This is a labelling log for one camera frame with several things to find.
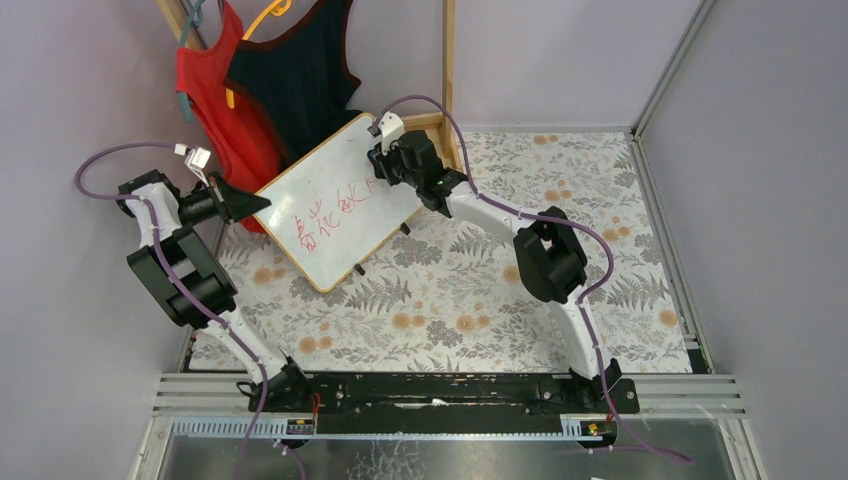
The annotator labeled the yellow framed whiteboard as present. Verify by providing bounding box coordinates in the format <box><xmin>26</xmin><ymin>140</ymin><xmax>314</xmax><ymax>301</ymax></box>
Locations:
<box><xmin>255</xmin><ymin>113</ymin><xmax>422</xmax><ymax>293</ymax></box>

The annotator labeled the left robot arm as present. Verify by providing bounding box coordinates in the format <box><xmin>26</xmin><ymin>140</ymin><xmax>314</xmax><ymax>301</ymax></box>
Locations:
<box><xmin>118</xmin><ymin>170</ymin><xmax>312</xmax><ymax>412</ymax></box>

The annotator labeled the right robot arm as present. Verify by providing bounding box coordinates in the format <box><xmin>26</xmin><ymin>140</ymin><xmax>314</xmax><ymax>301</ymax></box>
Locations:
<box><xmin>367</xmin><ymin>126</ymin><xmax>620</xmax><ymax>401</ymax></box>

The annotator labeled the wooden clothes rack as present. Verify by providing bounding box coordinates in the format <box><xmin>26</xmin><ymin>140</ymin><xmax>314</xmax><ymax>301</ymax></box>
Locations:
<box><xmin>156</xmin><ymin>0</ymin><xmax>464</xmax><ymax>170</ymax></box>

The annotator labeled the red tank top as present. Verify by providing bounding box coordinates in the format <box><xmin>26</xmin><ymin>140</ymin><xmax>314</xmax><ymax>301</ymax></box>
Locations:
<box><xmin>176</xmin><ymin>1</ymin><xmax>281</xmax><ymax>193</ymax></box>

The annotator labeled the floral table mat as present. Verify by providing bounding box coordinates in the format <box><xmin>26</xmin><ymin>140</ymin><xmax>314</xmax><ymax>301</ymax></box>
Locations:
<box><xmin>219</xmin><ymin>132</ymin><xmax>691</xmax><ymax>373</ymax></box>

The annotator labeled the navy tank top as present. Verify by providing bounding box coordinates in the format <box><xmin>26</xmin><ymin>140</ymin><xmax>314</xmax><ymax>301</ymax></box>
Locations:
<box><xmin>224</xmin><ymin>1</ymin><xmax>361</xmax><ymax>168</ymax></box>

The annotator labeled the teal clothes hanger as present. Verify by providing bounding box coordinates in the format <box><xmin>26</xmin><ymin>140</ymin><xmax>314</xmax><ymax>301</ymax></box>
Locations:
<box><xmin>177</xmin><ymin>0</ymin><xmax>207</xmax><ymax>124</ymax></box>

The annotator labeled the yellow clothes hanger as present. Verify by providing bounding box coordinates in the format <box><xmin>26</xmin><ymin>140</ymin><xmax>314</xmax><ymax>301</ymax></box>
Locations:
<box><xmin>225</xmin><ymin>0</ymin><xmax>293</xmax><ymax>110</ymax></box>

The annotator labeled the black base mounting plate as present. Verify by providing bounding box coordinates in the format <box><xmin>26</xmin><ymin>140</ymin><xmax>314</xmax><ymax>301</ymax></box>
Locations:
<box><xmin>236</xmin><ymin>372</ymin><xmax>640</xmax><ymax>435</ymax></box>

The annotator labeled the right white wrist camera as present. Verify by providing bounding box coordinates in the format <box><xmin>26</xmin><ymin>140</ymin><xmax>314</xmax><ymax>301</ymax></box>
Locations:
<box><xmin>367</xmin><ymin>111</ymin><xmax>405</xmax><ymax>153</ymax></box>

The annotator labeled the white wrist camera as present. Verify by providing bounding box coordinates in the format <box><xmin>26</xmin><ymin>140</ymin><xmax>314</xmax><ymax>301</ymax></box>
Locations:
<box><xmin>173</xmin><ymin>143</ymin><xmax>211</xmax><ymax>183</ymax></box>
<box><xmin>367</xmin><ymin>111</ymin><xmax>405</xmax><ymax>153</ymax></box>

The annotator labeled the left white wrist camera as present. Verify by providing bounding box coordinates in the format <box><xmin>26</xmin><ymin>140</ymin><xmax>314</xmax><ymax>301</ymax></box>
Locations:
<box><xmin>173</xmin><ymin>143</ymin><xmax>211</xmax><ymax>183</ymax></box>

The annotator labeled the whiteboard wire stand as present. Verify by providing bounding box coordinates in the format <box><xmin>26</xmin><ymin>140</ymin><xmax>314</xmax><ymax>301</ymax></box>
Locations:
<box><xmin>353</xmin><ymin>222</ymin><xmax>411</xmax><ymax>277</ymax></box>

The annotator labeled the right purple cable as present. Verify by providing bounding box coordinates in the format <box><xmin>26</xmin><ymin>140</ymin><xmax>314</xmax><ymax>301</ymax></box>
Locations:
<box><xmin>372</xmin><ymin>94</ymin><xmax>694</xmax><ymax>465</ymax></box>

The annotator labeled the purple cable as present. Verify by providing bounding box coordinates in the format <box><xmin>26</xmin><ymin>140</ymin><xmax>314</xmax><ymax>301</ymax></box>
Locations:
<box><xmin>372</xmin><ymin>94</ymin><xmax>694</xmax><ymax>465</ymax></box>
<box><xmin>74</xmin><ymin>141</ymin><xmax>310</xmax><ymax>480</ymax></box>

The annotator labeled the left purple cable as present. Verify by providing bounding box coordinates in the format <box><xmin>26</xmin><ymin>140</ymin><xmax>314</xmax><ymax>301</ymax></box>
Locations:
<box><xmin>74</xmin><ymin>141</ymin><xmax>310</xmax><ymax>480</ymax></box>

